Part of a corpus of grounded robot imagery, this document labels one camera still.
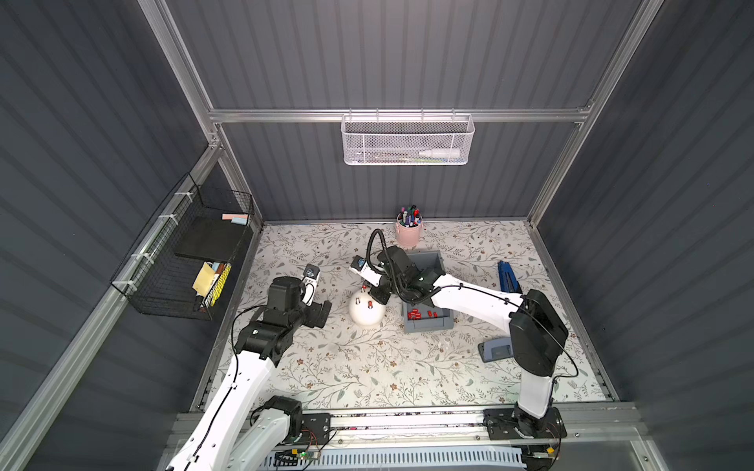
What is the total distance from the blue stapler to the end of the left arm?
639 mm

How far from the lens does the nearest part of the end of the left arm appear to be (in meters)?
0.69

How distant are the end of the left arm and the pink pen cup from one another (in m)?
0.47

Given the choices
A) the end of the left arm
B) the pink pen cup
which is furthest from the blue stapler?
the end of the left arm

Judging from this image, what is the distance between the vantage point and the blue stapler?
3.31 feet

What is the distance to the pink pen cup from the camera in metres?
1.07

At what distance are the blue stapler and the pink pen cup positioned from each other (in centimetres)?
33

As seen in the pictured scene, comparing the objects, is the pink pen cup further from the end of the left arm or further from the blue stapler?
the end of the left arm
